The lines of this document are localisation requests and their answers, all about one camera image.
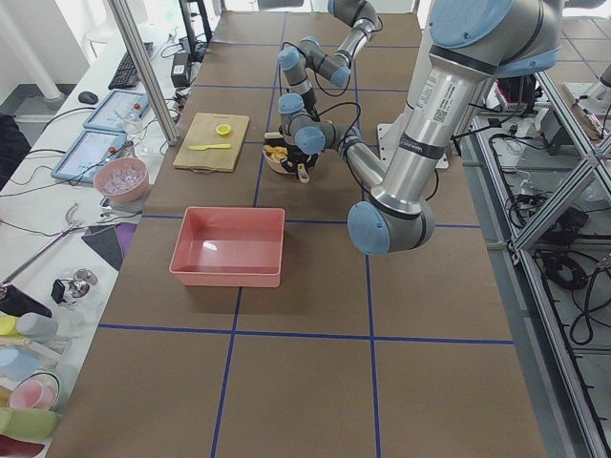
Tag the blue teach pendant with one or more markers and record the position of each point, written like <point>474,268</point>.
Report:
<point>90,151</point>
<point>118,106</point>

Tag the metal tongs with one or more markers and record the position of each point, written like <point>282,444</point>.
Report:
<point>31,258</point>

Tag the wooden cutting board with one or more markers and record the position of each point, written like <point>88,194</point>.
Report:
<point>202,131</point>

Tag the pink cup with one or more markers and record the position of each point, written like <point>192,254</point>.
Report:
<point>40,392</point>

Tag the black computer mouse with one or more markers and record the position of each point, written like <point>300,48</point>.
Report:
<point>87,97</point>

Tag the beige hand brush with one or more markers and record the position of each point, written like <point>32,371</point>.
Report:
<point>273,137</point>

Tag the brown toy potato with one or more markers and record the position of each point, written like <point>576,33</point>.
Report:
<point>276,153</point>

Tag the yellow lemon slices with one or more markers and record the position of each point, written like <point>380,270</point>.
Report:
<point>223,129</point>

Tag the yellow plastic knife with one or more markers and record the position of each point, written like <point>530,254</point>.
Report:
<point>207,147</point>

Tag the pink bowl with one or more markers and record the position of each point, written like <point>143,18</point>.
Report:
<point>122,180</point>

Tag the beige plastic dustpan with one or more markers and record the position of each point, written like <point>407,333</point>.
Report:
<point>302,175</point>

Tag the green cup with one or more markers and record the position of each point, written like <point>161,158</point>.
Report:
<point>29,425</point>

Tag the aluminium frame post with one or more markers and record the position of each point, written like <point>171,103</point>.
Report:
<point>134,45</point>

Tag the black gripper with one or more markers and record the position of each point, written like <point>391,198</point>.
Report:
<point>297,157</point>
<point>308,97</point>

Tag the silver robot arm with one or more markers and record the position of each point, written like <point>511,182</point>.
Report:
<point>307,55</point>
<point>469,42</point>

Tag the upper blue teach pendant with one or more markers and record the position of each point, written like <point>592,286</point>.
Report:
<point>118,106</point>

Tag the lower blue teach pendant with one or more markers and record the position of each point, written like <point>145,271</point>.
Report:
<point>90,151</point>

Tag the grey cup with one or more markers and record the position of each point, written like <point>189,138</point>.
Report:
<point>37,327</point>

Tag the pink plastic bin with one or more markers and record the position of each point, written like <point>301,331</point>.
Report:
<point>229,246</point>

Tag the black keyboard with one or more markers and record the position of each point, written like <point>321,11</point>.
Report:
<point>126,75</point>

